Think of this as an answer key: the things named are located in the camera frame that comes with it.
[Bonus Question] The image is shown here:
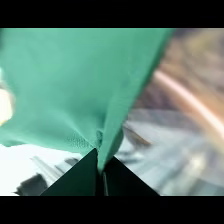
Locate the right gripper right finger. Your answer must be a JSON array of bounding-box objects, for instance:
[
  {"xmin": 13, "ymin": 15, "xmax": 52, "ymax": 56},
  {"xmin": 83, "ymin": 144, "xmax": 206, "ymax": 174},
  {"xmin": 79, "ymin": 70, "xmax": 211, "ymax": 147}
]
[{"xmin": 103, "ymin": 155, "xmax": 160, "ymax": 197}]

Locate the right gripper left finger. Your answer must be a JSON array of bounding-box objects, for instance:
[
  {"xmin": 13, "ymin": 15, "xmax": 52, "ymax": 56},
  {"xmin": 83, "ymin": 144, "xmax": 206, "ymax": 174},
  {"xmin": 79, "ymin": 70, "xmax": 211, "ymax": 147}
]
[{"xmin": 40, "ymin": 148, "xmax": 104, "ymax": 197}]

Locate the green T-shirt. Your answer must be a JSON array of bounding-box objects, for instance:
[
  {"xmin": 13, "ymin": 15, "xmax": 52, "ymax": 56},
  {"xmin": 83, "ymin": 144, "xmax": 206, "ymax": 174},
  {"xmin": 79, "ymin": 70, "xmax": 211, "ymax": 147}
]
[{"xmin": 0, "ymin": 28, "xmax": 176, "ymax": 173}]

